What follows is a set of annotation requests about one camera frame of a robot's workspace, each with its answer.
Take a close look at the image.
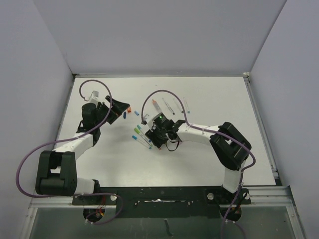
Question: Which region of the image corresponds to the dark blue pen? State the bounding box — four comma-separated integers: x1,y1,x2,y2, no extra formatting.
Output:
162,98,175,115

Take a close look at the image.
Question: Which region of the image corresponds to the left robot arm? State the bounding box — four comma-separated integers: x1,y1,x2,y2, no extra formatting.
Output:
35,96,130,205

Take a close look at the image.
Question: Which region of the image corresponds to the orange highlighter body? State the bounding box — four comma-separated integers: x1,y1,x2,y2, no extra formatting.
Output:
152,100,162,113

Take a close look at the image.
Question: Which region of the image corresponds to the aluminium frame rail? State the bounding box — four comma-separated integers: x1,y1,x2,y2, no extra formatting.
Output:
21,186,306,239

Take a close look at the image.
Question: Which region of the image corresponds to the teal cap pen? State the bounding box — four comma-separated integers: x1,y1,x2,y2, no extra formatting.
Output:
137,124,145,134

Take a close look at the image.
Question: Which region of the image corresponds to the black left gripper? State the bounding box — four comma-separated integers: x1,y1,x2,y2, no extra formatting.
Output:
94,96,129,127

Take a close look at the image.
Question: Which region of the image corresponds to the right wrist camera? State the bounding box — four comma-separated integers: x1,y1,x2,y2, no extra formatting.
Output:
141,114,152,126

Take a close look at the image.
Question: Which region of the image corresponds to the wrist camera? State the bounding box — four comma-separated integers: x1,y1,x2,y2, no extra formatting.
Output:
84,91,99,104
141,114,152,126

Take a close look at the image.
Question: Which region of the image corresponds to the right side aluminium rail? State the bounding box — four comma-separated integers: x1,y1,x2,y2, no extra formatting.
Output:
243,72,280,180

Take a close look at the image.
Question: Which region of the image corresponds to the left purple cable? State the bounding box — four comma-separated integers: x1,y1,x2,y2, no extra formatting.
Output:
15,79,124,226

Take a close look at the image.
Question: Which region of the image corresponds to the light green cap pen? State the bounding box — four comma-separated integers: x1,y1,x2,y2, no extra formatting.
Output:
134,128,148,141

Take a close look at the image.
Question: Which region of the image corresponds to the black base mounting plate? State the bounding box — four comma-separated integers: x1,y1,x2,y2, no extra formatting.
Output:
72,186,251,219

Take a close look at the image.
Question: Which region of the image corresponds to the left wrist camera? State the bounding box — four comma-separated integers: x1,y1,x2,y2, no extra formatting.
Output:
84,91,99,104

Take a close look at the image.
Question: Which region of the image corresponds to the dark green pen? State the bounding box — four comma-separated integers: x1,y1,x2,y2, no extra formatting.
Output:
173,98,185,114

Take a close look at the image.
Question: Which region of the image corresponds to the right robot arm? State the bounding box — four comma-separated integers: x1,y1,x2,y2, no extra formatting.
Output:
142,113,252,204

